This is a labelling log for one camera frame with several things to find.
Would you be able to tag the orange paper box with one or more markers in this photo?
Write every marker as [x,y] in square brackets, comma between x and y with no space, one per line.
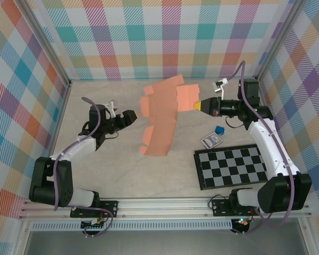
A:
[162,119]

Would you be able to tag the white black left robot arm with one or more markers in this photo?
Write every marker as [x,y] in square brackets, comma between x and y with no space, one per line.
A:
[77,148]

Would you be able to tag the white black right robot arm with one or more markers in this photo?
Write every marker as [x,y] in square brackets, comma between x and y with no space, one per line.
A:
[268,148]

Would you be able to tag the small blue cube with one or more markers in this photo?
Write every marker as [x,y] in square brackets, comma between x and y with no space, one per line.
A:
[219,130]

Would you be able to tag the blue playing card deck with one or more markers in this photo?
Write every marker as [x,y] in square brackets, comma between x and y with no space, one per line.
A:
[212,140]

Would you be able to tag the black grey chessboard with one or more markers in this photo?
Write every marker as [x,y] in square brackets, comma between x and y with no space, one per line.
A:
[228,167]

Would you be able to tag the left controller circuit board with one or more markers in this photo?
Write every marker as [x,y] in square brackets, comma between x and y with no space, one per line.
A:
[94,223]

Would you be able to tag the controller circuit board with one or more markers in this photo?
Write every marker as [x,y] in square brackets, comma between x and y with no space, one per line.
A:
[243,222]
[94,223]

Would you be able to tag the right controller circuit board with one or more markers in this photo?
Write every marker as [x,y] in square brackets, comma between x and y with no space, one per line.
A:
[243,222]

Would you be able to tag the aluminium side rail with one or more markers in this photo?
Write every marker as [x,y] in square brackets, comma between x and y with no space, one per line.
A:
[264,95]
[61,111]

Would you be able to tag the aluminium frame post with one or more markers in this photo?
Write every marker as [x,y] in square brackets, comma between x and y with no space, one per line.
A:
[50,50]
[279,40]

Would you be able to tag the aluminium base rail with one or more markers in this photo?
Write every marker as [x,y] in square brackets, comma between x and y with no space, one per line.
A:
[162,208]

